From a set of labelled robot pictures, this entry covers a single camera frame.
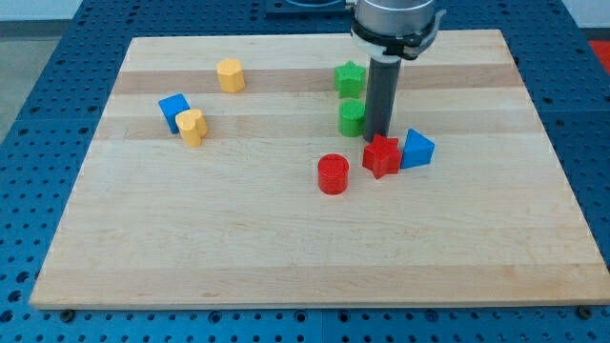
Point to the green cylinder block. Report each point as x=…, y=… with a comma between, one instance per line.
x=351, y=118

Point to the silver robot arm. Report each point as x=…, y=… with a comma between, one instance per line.
x=391, y=30

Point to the red star block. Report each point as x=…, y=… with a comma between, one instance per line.
x=382, y=156

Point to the green star block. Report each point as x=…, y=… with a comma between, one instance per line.
x=349, y=80

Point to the red cylinder block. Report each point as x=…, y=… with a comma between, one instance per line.
x=333, y=173

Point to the light wooden board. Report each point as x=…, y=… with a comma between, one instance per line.
x=240, y=222

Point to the blue triangle block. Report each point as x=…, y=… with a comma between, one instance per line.
x=418, y=150

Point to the yellow hexagon block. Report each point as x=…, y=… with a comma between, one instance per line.
x=230, y=75

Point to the yellow heart block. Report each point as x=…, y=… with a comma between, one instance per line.
x=192, y=127

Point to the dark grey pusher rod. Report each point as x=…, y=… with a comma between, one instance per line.
x=380, y=97

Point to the blue cube block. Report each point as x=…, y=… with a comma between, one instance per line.
x=171, y=106

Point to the dark blue base plate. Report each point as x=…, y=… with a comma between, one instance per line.
x=276, y=8

